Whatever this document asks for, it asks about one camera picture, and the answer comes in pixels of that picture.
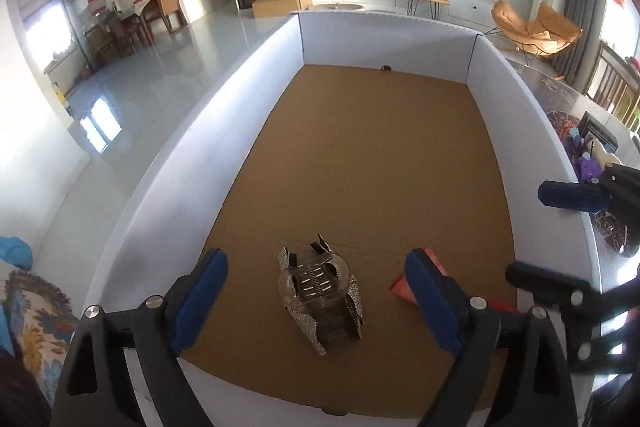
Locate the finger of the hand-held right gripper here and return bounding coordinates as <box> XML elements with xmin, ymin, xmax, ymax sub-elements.
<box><xmin>505</xmin><ymin>261</ymin><xmax>640</xmax><ymax>375</ymax></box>
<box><xmin>538</xmin><ymin>163</ymin><xmax>640</xmax><ymax>228</ymax></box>

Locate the clear rhinestone hair claw clip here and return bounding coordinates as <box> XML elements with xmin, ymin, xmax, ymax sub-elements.
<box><xmin>276</xmin><ymin>234</ymin><xmax>365</xmax><ymax>356</ymax></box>

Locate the blue cloth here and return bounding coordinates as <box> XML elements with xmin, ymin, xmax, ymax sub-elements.
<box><xmin>0</xmin><ymin>234</ymin><xmax>33</xmax><ymax>268</ymax></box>

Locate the wooden slatted chair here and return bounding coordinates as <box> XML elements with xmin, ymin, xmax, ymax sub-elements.
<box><xmin>587</xmin><ymin>42</ymin><xmax>640</xmax><ymax>128</ymax></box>

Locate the dark patterned glass desktop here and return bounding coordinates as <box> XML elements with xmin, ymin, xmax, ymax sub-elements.
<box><xmin>502</xmin><ymin>52</ymin><xmax>640</xmax><ymax>258</ymax></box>

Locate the orange lounge chair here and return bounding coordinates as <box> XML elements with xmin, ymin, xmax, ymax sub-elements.
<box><xmin>530</xmin><ymin>3</ymin><xmax>583</xmax><ymax>58</ymax></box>
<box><xmin>491</xmin><ymin>0</ymin><xmax>540</xmax><ymax>54</ymax></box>

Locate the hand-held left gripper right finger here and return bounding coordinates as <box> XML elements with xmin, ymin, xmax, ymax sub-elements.
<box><xmin>404</xmin><ymin>248</ymin><xmax>578</xmax><ymax>427</ymax></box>

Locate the wooden sideboard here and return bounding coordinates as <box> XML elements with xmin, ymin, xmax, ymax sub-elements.
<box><xmin>150</xmin><ymin>0</ymin><xmax>188</xmax><ymax>35</ymax></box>

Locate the black rectangular box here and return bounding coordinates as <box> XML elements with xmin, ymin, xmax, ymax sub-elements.
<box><xmin>577</xmin><ymin>112</ymin><xmax>621</xmax><ymax>152</ymax></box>

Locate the dining table with chairs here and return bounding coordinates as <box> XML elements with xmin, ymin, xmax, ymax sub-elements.
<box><xmin>82</xmin><ymin>7</ymin><xmax>151</xmax><ymax>64</ymax></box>

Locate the purple plush item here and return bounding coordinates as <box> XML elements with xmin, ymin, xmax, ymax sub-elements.
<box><xmin>565</xmin><ymin>129</ymin><xmax>601</xmax><ymax>184</ymax></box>

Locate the red paper packet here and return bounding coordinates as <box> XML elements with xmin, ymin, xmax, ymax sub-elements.
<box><xmin>390</xmin><ymin>248</ymin><xmax>521</xmax><ymax>313</ymax></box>

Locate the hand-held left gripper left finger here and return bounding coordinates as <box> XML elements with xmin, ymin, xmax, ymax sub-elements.
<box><xmin>52</xmin><ymin>248</ymin><xmax>229</xmax><ymax>427</ymax></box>

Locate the brown cardboard box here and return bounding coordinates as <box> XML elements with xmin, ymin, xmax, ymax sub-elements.
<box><xmin>251</xmin><ymin>0</ymin><xmax>313</xmax><ymax>18</ymax></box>

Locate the large white box cardboard bottom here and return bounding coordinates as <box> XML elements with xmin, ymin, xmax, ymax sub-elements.
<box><xmin>82</xmin><ymin>9</ymin><xmax>603</xmax><ymax>420</ymax></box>

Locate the floral cushion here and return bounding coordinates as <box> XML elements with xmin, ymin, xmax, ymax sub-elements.
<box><xmin>2</xmin><ymin>269</ymin><xmax>81</xmax><ymax>408</ymax></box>

